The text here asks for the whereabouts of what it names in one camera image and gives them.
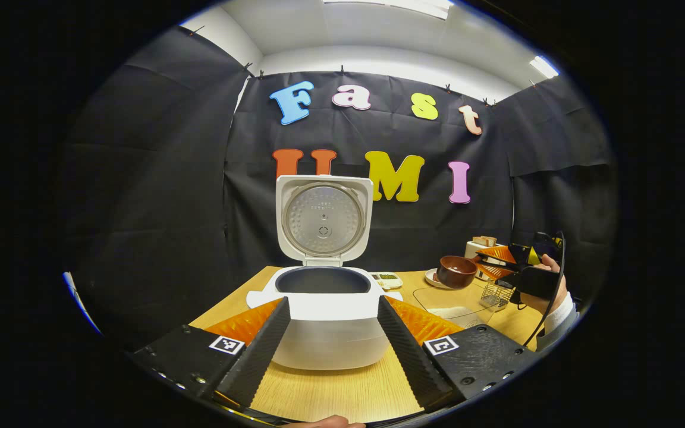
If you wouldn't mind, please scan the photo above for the brown wooden spoon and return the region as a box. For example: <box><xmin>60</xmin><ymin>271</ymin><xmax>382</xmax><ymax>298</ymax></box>
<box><xmin>436</xmin><ymin>256</ymin><xmax>501</xmax><ymax>290</ymax></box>

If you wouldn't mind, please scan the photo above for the wire chopstick holder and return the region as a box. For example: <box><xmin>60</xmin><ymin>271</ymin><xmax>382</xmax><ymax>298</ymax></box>
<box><xmin>479</xmin><ymin>281</ymin><xmax>516</xmax><ymax>313</ymax></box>

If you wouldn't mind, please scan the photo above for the white rice cooker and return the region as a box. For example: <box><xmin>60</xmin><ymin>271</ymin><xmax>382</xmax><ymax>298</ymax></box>
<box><xmin>246</xmin><ymin>175</ymin><xmax>404</xmax><ymax>371</ymax></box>

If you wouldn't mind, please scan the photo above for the white toaster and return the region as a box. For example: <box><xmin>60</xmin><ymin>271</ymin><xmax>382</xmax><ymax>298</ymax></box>
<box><xmin>466</xmin><ymin>240</ymin><xmax>499</xmax><ymax>262</ymax></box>

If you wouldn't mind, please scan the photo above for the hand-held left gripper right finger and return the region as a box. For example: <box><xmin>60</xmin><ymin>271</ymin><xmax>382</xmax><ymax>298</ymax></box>
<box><xmin>376</xmin><ymin>295</ymin><xmax>538</xmax><ymax>413</ymax></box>

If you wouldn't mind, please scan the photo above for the small ceiling light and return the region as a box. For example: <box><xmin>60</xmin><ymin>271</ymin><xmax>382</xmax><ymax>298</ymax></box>
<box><xmin>529</xmin><ymin>55</ymin><xmax>560</xmax><ymax>79</ymax></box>

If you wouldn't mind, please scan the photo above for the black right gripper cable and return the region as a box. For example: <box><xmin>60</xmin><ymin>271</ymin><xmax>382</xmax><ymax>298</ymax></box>
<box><xmin>523</xmin><ymin>231</ymin><xmax>566</xmax><ymax>348</ymax></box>

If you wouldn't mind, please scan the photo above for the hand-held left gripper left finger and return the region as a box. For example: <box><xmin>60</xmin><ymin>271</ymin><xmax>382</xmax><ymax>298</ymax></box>
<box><xmin>128</xmin><ymin>296</ymin><xmax>291</xmax><ymax>410</ymax></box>

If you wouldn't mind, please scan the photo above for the white divided condiment dish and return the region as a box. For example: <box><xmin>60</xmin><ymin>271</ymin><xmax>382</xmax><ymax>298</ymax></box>
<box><xmin>370</xmin><ymin>272</ymin><xmax>404</xmax><ymax>291</ymax></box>

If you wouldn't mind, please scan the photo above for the clear container of rice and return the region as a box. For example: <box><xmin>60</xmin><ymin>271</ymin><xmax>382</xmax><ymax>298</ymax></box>
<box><xmin>412</xmin><ymin>285</ymin><xmax>501</xmax><ymax>329</ymax></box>

